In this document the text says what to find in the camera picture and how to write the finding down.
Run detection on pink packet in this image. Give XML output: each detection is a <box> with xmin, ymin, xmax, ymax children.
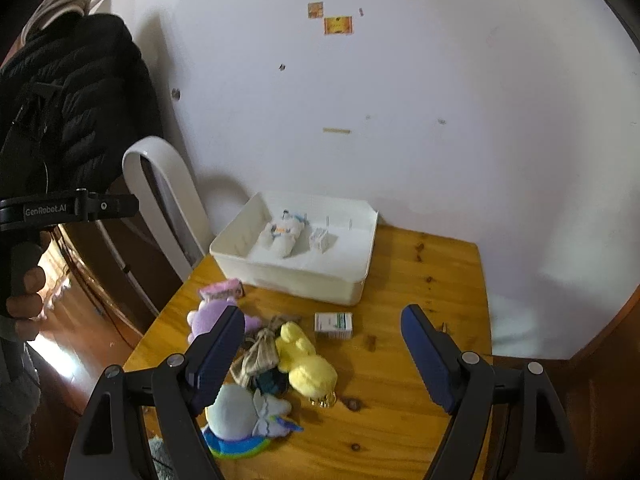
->
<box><xmin>199</xmin><ymin>279</ymin><xmax>246</xmax><ymax>302</ymax></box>

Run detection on white astronaut plush toy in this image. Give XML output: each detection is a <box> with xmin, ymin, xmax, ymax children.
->
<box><xmin>257</xmin><ymin>209</ymin><xmax>307</xmax><ymax>259</ymax></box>

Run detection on person's left forearm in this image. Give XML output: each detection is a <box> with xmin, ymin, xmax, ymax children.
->
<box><xmin>0</xmin><ymin>332</ymin><xmax>43</xmax><ymax>463</ymax></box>

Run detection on purple plush toy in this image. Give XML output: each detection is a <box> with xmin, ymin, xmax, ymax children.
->
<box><xmin>187</xmin><ymin>297</ymin><xmax>262</xmax><ymax>346</ymax></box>

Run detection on black puffer jacket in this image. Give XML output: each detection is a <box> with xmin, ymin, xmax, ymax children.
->
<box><xmin>0</xmin><ymin>12</ymin><xmax>166</xmax><ymax>202</ymax></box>

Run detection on yellow plush toy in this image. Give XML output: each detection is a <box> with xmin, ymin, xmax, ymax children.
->
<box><xmin>274</xmin><ymin>322</ymin><xmax>339</xmax><ymax>397</ymax></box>

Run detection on grey fuzzy rug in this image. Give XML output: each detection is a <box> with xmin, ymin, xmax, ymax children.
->
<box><xmin>148</xmin><ymin>437</ymin><xmax>173</xmax><ymax>480</ymax></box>

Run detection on white green medicine box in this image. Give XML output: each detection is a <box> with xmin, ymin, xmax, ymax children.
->
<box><xmin>314</xmin><ymin>312</ymin><xmax>354</xmax><ymax>340</ymax></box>

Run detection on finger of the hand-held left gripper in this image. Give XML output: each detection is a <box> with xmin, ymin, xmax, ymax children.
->
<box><xmin>89</xmin><ymin>191</ymin><xmax>140</xmax><ymax>221</ymax></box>

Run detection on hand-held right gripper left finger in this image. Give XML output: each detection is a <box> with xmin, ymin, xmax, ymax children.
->
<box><xmin>62</xmin><ymin>304</ymin><xmax>246</xmax><ymax>480</ymax></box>

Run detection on white rainbow unicorn plush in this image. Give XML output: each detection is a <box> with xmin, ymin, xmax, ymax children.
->
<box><xmin>202</xmin><ymin>383</ymin><xmax>304</xmax><ymax>459</ymax></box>

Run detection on person's left hand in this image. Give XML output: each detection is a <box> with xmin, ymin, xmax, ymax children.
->
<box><xmin>6</xmin><ymin>266</ymin><xmax>47</xmax><ymax>342</ymax></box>

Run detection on large orange wall sticker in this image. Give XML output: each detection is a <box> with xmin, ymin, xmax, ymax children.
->
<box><xmin>323</xmin><ymin>16</ymin><xmax>354</xmax><ymax>36</ymax></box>

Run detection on white hangers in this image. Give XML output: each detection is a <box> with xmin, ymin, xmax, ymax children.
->
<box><xmin>22</xmin><ymin>0</ymin><xmax>96</xmax><ymax>46</ymax></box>

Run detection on dark wooden cabinet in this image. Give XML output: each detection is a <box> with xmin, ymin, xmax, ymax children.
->
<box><xmin>57</xmin><ymin>170</ymin><xmax>185</xmax><ymax>342</ymax></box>

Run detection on small white box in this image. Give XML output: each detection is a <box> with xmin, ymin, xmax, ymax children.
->
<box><xmin>308</xmin><ymin>227</ymin><xmax>334</xmax><ymax>254</ymax></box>

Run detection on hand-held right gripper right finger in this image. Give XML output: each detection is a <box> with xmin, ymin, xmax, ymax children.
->
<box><xmin>401</xmin><ymin>304</ymin><xmax>586</xmax><ymax>480</ymax></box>

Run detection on white plastic bin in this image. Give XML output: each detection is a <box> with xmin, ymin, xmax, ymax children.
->
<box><xmin>209</xmin><ymin>190</ymin><xmax>380</xmax><ymax>306</ymax></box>

